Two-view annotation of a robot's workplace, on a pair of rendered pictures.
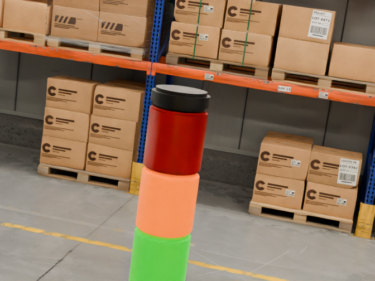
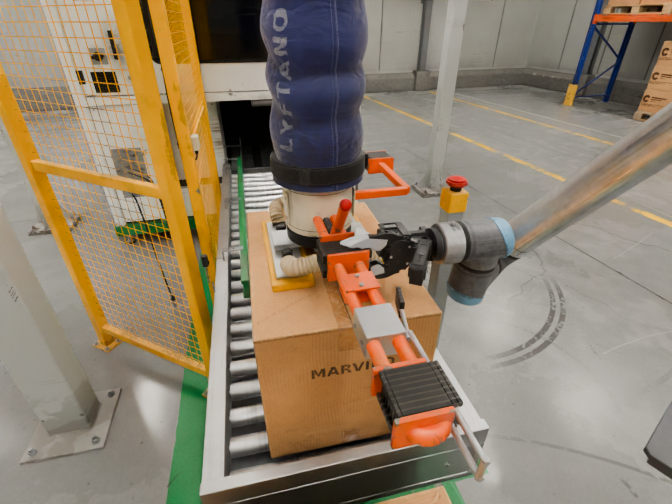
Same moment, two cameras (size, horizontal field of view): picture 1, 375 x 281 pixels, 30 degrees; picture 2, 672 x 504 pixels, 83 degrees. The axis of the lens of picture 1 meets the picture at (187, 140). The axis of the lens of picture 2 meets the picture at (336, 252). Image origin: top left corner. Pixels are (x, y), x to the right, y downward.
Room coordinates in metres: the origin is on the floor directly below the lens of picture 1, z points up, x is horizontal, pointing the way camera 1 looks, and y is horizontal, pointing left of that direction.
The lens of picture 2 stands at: (0.35, -1.74, 1.48)
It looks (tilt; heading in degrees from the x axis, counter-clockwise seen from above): 31 degrees down; 61
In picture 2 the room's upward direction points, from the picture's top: straight up
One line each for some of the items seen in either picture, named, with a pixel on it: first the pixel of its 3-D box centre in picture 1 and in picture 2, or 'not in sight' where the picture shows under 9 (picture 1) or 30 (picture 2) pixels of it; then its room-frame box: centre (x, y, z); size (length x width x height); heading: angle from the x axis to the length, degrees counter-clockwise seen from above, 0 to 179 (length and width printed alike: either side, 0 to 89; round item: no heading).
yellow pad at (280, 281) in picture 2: not in sight; (284, 245); (0.65, -0.92, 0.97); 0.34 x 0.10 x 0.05; 74
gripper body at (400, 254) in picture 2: not in sight; (407, 245); (0.82, -1.21, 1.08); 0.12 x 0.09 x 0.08; 164
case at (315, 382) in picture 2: not in sight; (325, 309); (0.75, -0.96, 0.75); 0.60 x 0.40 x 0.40; 73
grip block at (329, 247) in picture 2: not in sight; (343, 255); (0.68, -1.18, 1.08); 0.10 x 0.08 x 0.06; 164
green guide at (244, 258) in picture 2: not in sight; (235, 206); (0.81, 0.23, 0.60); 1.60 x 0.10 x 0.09; 74
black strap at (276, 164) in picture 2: not in sight; (319, 161); (0.75, -0.94, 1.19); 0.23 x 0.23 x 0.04
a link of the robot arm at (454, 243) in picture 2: not in sight; (444, 241); (0.89, -1.24, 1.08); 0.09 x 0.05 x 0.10; 74
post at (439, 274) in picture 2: not in sight; (435, 306); (1.28, -0.90, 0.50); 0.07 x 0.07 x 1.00; 74
